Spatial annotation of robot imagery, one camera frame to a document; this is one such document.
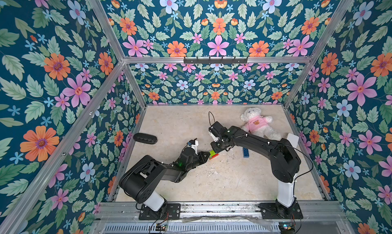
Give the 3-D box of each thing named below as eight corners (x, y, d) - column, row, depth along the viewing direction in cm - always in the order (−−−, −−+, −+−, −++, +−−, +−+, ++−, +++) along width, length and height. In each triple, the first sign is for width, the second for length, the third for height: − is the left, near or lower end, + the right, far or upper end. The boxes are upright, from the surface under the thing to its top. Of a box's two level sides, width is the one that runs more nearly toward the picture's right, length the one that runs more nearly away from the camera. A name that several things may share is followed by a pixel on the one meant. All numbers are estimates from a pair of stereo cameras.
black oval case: (133, 144, 100) (131, 141, 97) (136, 136, 104) (134, 133, 101) (156, 144, 100) (154, 141, 97) (158, 136, 104) (156, 133, 101)
